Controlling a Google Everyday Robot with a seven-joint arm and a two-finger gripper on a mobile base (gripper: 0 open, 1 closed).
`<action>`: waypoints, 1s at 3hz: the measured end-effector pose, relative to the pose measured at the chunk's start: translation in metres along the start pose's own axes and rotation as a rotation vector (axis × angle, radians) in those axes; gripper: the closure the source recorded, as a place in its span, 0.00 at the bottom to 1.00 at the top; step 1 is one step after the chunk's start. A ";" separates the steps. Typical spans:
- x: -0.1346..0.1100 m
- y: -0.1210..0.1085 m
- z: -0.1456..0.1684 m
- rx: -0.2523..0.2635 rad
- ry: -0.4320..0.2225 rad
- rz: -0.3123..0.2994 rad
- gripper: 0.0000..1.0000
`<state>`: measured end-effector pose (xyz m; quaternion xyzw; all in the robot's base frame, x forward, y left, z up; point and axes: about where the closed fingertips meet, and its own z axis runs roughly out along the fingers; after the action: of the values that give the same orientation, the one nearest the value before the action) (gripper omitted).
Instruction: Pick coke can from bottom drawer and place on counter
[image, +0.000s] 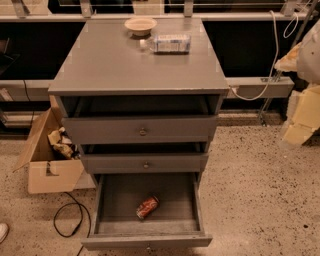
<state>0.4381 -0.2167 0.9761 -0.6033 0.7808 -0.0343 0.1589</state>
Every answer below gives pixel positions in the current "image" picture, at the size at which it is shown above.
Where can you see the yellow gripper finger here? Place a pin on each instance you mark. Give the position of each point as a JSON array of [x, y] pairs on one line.
[[303, 116], [289, 61]]

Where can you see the white wall rail ledge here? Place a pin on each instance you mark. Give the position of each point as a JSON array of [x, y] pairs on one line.
[[248, 87]]

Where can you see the clear plastic water bottle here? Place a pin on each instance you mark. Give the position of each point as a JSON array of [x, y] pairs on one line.
[[169, 43]]

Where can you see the grey drawer cabinet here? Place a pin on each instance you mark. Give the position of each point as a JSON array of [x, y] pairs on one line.
[[109, 75]]

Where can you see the white shoe tip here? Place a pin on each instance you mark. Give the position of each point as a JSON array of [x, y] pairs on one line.
[[4, 229]]

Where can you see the metal diagonal pole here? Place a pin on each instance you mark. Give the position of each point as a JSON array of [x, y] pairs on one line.
[[303, 56]]

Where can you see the red coke can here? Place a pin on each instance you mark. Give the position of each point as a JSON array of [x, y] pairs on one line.
[[147, 207]]

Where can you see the open cardboard box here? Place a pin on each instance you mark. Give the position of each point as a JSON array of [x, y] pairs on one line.
[[46, 173]]

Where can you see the middle grey drawer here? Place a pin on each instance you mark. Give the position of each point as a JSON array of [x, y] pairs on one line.
[[145, 163]]

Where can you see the beige bowl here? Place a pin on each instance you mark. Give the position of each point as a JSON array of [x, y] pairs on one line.
[[140, 26]]

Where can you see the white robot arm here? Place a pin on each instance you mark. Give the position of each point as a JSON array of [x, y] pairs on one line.
[[303, 112]]

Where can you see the top grey drawer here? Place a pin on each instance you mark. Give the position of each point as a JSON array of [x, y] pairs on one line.
[[103, 130]]

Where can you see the open bottom grey drawer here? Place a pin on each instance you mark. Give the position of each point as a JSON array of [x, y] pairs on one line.
[[176, 222]]

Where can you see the crumpled wrappers in box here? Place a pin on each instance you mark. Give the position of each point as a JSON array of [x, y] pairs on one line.
[[60, 142]]

